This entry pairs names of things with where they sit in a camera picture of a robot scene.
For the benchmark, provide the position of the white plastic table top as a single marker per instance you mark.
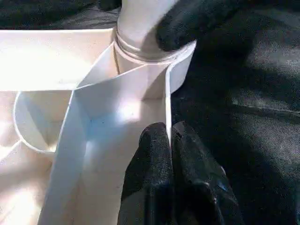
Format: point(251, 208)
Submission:
point(70, 117)

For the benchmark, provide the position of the white plastic table leg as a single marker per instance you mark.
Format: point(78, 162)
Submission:
point(136, 23)

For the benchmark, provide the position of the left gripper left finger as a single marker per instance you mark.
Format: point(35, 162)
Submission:
point(150, 187)

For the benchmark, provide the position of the black work mat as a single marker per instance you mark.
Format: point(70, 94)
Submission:
point(253, 117)

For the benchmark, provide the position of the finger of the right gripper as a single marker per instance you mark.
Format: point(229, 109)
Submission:
point(108, 4)
point(197, 21)

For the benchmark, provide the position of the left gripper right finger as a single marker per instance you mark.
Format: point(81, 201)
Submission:
point(201, 197)

